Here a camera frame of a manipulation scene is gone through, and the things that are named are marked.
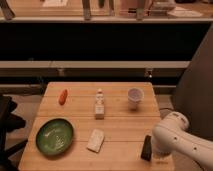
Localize white paper cup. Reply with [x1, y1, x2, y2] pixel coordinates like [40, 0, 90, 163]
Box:
[127, 87, 144, 110]

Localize small white bottle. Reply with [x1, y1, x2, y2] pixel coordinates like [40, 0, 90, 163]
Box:
[95, 89, 105, 119]

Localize white sponge block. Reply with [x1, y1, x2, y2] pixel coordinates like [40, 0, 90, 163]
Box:
[87, 129, 105, 153]

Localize orange carrot toy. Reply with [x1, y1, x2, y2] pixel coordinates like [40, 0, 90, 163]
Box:
[58, 89, 68, 105]

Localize black eraser block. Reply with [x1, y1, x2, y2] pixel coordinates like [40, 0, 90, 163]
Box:
[141, 135, 152, 161]

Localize black office chair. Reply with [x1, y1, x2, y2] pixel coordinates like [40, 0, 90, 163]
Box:
[0, 95, 28, 171]

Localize green ceramic bowl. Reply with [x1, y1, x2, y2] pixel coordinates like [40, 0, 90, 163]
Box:
[35, 118, 74, 156]

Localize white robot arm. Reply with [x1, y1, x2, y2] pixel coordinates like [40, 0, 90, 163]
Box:
[151, 112, 213, 171]

